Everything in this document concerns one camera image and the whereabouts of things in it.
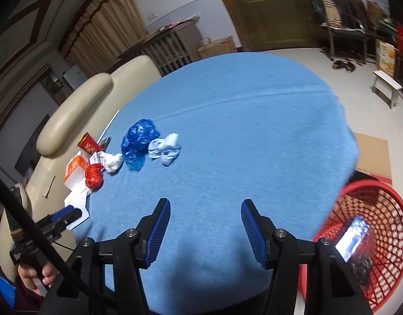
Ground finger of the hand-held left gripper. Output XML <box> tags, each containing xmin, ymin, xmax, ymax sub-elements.
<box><xmin>52</xmin><ymin>206</ymin><xmax>82</xmax><ymax>228</ymax></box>

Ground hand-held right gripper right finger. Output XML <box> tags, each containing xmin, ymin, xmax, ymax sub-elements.
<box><xmin>241</xmin><ymin>199</ymin><xmax>374</xmax><ymax>315</ymax></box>

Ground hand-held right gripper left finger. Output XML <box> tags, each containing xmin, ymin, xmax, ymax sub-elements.
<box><xmin>40</xmin><ymin>198</ymin><xmax>171</xmax><ymax>315</ymax></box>

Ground red plastic bag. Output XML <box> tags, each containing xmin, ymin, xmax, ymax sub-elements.
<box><xmin>85</xmin><ymin>163</ymin><xmax>104</xmax><ymax>191</ymax></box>

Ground white blue bag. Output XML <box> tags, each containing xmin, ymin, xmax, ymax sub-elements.
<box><xmin>148</xmin><ymin>133</ymin><xmax>182</xmax><ymax>166</ymax></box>

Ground blue plastic bag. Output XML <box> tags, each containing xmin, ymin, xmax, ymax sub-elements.
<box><xmin>121</xmin><ymin>118</ymin><xmax>161</xmax><ymax>172</ymax></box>

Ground steel scourer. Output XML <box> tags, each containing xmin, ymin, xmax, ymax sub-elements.
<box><xmin>333</xmin><ymin>216</ymin><xmax>374</xmax><ymax>289</ymax></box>

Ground red plastic basket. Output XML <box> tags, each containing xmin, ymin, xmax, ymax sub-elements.
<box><xmin>298</xmin><ymin>181</ymin><xmax>403</xmax><ymax>314</ymax></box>

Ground person's left forearm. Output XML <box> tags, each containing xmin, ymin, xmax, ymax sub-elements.
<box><xmin>13</xmin><ymin>282</ymin><xmax>49</xmax><ymax>314</ymax></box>

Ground person's left hand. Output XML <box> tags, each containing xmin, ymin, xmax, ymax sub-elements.
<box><xmin>18</xmin><ymin>262</ymin><xmax>59</xmax><ymax>297</ymax></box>

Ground white paper sheets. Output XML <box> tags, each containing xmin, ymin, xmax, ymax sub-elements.
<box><xmin>64</xmin><ymin>184</ymin><xmax>90</xmax><ymax>230</ymax></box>

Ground orange tissue pack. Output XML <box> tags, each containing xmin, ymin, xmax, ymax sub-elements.
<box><xmin>64</xmin><ymin>151</ymin><xmax>90</xmax><ymax>189</ymax></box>

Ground red paper cup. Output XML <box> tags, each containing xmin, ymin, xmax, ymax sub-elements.
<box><xmin>77</xmin><ymin>132</ymin><xmax>100</xmax><ymax>154</ymax></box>

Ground long white plastic rod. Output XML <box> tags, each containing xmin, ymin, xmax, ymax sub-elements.
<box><xmin>98</xmin><ymin>110</ymin><xmax>120</xmax><ymax>143</ymax></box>

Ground beige leather sofa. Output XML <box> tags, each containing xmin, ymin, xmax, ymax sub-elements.
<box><xmin>0</xmin><ymin>55</ymin><xmax>163</xmax><ymax>289</ymax></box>

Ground blue tablecloth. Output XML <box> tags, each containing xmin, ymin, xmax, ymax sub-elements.
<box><xmin>72</xmin><ymin>52</ymin><xmax>360</xmax><ymax>314</ymax></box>

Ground white appliance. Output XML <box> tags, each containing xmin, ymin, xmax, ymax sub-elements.
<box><xmin>64</xmin><ymin>66</ymin><xmax>84</xmax><ymax>91</ymax></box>

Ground flat cardboard sheet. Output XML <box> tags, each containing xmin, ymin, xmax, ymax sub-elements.
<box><xmin>353</xmin><ymin>133</ymin><xmax>392</xmax><ymax>184</ymax></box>

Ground wooden radiator cabinet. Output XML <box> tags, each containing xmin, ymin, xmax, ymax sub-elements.
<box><xmin>118</xmin><ymin>15</ymin><xmax>204</xmax><ymax>76</ymax></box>

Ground brown cardboard box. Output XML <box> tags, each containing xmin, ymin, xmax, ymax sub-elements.
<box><xmin>197</xmin><ymin>36</ymin><xmax>236</xmax><ymax>60</ymax></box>

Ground beige curtain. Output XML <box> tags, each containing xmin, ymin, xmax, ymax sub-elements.
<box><xmin>59</xmin><ymin>0</ymin><xmax>148</xmax><ymax>79</ymax></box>

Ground pair of slippers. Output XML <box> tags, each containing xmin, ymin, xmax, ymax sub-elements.
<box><xmin>333</xmin><ymin>58</ymin><xmax>356</xmax><ymax>72</ymax></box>

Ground white wooden stool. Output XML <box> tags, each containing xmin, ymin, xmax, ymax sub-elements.
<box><xmin>372</xmin><ymin>70</ymin><xmax>403</xmax><ymax>109</ymax></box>

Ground wooden glass door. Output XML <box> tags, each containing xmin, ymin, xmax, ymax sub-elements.
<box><xmin>208</xmin><ymin>0</ymin><xmax>323</xmax><ymax>53</ymax></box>

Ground orange fruit box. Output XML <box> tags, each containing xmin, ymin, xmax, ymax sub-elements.
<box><xmin>375</xmin><ymin>39</ymin><xmax>397</xmax><ymax>76</ymax></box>

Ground dark metal chair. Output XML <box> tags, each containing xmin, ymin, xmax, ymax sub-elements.
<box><xmin>320</xmin><ymin>0</ymin><xmax>369</xmax><ymax>64</ymax></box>

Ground thick black cable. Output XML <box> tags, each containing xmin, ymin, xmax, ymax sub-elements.
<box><xmin>0</xmin><ymin>171</ymin><xmax>118</xmax><ymax>304</ymax></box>

